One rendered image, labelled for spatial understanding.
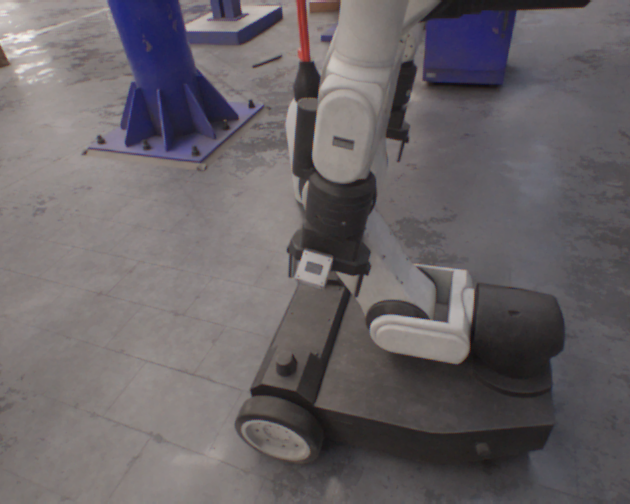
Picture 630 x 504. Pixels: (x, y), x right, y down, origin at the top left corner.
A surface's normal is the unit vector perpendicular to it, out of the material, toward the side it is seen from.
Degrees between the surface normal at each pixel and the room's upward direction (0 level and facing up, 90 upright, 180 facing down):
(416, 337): 90
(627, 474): 0
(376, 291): 90
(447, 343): 90
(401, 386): 0
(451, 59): 90
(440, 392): 0
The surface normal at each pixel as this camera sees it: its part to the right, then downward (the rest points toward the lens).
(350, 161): -0.29, 0.63
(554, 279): -0.08, -0.76
